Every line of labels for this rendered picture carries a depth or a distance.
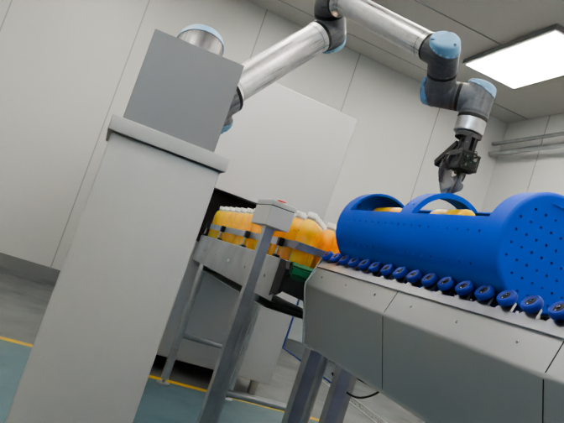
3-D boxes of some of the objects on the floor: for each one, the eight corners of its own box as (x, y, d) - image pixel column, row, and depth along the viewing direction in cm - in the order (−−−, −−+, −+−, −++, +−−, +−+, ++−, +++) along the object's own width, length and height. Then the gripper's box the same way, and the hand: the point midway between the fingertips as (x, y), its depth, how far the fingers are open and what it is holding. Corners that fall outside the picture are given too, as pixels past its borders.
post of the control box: (180, 477, 223) (265, 226, 232) (179, 473, 227) (263, 225, 235) (190, 480, 224) (274, 229, 233) (188, 475, 228) (271, 228, 237)
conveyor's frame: (205, 499, 212) (285, 259, 220) (151, 372, 367) (199, 233, 375) (322, 521, 227) (394, 296, 235) (223, 389, 382) (268, 257, 390)
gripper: (466, 127, 176) (444, 195, 174) (489, 138, 179) (468, 206, 177) (448, 130, 184) (428, 195, 182) (472, 141, 187) (451, 205, 185)
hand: (444, 196), depth 182 cm, fingers closed, pressing on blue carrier
